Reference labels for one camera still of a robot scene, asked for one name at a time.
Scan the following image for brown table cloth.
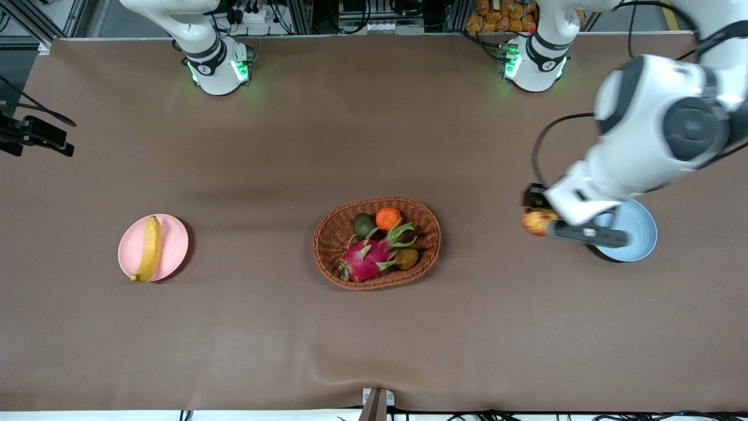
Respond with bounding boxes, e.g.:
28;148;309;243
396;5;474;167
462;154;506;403
0;34;748;413

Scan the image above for pink dragon fruit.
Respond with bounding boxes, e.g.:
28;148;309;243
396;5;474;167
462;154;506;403
338;219;420;284

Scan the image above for brown wicker basket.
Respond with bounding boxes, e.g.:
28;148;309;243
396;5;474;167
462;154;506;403
313;196;442;291

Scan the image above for orange fruit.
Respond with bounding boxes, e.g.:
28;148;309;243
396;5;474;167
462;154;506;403
375;207;403;232

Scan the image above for pink plate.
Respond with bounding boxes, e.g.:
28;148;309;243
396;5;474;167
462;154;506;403
117;214;189;283

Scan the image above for white power strip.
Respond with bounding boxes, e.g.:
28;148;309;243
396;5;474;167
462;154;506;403
230;2;276;25

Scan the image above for grey metal mount bracket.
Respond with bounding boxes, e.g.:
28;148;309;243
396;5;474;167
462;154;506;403
358;387;396;421

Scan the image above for aluminium frame profile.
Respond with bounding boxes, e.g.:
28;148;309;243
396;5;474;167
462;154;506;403
0;0;57;55

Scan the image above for black floor cable bundle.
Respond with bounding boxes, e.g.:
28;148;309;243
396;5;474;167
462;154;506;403
336;409;748;421

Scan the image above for brown kiwi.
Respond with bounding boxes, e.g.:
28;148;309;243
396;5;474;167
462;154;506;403
393;247;420;271

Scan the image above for yellow banana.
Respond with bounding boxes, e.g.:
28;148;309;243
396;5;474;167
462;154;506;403
130;216;162;283

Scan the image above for blue plate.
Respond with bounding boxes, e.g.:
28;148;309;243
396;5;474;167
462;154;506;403
586;198;659;263

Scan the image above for bag of orange bread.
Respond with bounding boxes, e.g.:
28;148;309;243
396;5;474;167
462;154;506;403
466;0;539;34

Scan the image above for red yellow apple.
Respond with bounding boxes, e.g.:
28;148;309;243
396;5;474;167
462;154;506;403
522;209;560;237

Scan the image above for green avocado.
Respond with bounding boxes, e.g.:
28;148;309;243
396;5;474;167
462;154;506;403
354;213;378;240

